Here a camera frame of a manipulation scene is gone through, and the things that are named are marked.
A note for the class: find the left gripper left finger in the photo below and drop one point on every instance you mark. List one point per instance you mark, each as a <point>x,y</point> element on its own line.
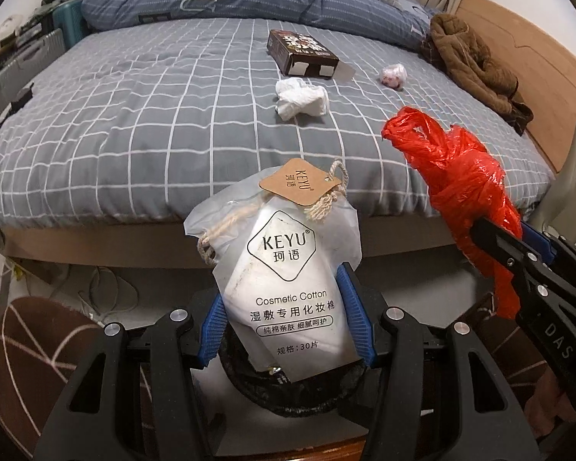
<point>192,340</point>

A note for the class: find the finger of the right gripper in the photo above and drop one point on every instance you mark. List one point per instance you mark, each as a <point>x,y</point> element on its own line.
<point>515,257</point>
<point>538,241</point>

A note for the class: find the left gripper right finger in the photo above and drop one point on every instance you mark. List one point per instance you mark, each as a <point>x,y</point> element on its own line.
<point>440,396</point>

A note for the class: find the red plastic bag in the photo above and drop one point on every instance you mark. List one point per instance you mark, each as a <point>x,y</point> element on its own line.
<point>466,183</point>

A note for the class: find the white cosmetic cotton pouch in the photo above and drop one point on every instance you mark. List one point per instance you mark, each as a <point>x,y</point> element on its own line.
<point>275,241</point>

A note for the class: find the small pink-white wrapper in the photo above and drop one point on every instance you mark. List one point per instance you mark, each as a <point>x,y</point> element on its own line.
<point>394,76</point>

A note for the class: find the white tissue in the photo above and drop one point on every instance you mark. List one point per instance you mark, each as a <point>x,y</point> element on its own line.
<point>295,96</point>

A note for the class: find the brown chocolate snack box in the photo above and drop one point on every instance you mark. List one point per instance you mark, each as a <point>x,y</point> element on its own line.
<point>298,55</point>

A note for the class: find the black-lined trash bin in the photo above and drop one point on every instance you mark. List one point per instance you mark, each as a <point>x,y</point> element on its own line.
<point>273,391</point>

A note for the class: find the brown patterned rug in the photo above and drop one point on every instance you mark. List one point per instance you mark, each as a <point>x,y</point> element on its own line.
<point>41,344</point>

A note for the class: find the wooden headboard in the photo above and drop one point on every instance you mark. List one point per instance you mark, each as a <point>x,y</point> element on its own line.
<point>545,69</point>

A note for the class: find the brown fleece jacket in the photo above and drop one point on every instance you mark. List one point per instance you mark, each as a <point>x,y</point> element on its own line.
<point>456,49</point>

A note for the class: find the grey checked bed sheet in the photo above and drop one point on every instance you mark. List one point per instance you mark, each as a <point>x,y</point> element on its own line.
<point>142,124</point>

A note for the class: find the grey suitcase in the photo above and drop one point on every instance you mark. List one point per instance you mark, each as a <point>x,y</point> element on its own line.
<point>23,67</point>

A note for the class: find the teal suitcase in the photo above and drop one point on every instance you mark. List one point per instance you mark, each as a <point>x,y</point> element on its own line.
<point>68,17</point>

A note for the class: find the clutter on suitcases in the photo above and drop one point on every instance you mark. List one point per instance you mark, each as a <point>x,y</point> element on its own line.
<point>17,24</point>

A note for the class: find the wooden bed frame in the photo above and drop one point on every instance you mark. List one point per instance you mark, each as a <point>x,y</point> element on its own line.
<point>166,246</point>

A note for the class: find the black charger with cable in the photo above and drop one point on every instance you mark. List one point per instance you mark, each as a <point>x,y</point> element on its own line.
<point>21,100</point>

